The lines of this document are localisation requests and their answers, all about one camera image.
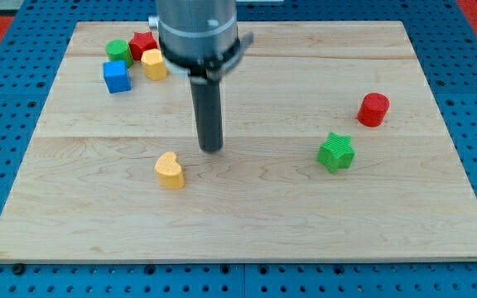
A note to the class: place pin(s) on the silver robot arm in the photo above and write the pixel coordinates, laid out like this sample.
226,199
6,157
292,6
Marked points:
201,37

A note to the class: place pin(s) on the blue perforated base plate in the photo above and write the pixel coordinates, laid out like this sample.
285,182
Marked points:
31,52

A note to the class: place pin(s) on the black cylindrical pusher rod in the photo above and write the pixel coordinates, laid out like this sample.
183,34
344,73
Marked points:
208,113

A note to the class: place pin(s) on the yellow hexagon block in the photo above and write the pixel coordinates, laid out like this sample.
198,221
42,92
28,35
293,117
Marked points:
154,65

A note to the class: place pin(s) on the red star block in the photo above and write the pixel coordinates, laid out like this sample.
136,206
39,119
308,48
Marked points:
140,42

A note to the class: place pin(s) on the red cylinder block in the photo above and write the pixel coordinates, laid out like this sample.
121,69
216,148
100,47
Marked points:
373,109

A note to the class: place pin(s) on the yellow heart block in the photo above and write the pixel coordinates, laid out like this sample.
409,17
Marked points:
169,171

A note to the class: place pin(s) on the green star block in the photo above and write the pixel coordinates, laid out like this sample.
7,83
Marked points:
336,152

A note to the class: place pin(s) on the green cylinder block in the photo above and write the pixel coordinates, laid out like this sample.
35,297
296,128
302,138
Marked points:
119,50

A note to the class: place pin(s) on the blue cube block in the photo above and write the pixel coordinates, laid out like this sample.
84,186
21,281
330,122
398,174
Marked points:
116,76

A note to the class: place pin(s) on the wooden board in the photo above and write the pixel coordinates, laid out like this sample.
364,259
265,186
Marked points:
86,191

